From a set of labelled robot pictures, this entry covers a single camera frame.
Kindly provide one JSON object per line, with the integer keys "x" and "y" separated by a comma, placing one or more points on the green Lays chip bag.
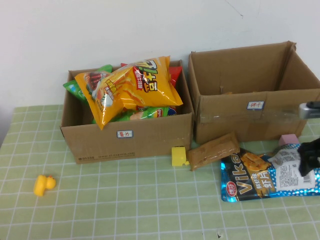
{"x": 147, "y": 113}

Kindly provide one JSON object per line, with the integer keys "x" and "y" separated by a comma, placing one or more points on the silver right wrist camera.
{"x": 308, "y": 111}

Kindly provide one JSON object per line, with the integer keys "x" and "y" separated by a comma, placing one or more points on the yellow plastic block toy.
{"x": 178, "y": 156}

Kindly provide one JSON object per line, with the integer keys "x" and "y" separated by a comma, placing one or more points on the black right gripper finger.
{"x": 307, "y": 168}
{"x": 308, "y": 151}

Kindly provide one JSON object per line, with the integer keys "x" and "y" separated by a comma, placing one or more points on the brown biscuit packet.
{"x": 212, "y": 152}

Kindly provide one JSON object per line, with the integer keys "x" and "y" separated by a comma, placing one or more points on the green checked tablecloth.
{"x": 150, "y": 200}

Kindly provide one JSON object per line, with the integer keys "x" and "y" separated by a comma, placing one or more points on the red chip bag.
{"x": 175, "y": 73}

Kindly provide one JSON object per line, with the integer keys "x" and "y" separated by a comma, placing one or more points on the yellow fries snack bag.
{"x": 147, "y": 92}

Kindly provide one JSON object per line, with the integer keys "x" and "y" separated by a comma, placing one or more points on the white label with red writing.
{"x": 255, "y": 105}
{"x": 124, "y": 134}

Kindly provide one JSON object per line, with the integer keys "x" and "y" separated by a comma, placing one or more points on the pink foam cube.
{"x": 287, "y": 139}

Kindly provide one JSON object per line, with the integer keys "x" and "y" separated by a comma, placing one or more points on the taped cardboard box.
{"x": 225, "y": 125}

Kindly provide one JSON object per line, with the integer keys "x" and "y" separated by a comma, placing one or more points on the blue black Vikar shrimp chips bag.
{"x": 250, "y": 181}

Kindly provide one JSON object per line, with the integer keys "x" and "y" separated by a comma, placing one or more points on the cardboard box with chips label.
{"x": 100, "y": 147}

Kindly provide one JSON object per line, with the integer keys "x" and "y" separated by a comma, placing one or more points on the yellow rubber duck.
{"x": 42, "y": 186}

